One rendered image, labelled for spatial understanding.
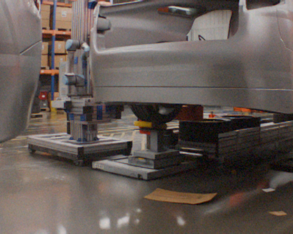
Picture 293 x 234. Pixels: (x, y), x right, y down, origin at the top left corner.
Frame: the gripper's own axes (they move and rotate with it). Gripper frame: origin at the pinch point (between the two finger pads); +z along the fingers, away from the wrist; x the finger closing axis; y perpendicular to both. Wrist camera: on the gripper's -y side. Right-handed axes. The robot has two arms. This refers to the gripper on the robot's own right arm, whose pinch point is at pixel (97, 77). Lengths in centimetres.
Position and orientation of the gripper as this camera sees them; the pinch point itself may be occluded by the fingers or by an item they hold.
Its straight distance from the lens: 431.1
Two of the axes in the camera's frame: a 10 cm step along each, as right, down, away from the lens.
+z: 3.5, 9.3, -0.7
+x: -9.4, 3.4, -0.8
